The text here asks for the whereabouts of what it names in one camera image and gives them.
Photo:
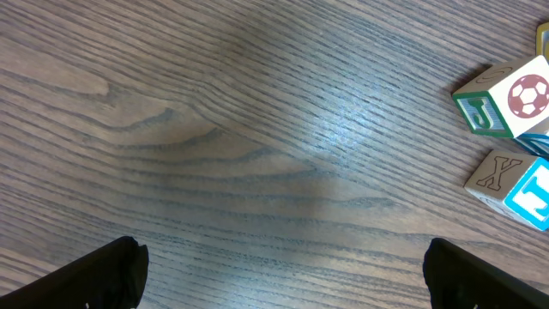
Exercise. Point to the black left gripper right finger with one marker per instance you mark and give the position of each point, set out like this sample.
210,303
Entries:
457,279

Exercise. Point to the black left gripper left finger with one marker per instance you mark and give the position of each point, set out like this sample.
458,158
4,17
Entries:
113,276

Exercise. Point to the red picture far-left block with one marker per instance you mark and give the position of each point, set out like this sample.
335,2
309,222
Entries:
542,40

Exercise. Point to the brown circle picture block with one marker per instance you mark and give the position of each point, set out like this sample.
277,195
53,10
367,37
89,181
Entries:
507,99

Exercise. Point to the blue letter wooden block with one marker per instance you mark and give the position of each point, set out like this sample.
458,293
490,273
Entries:
515,185

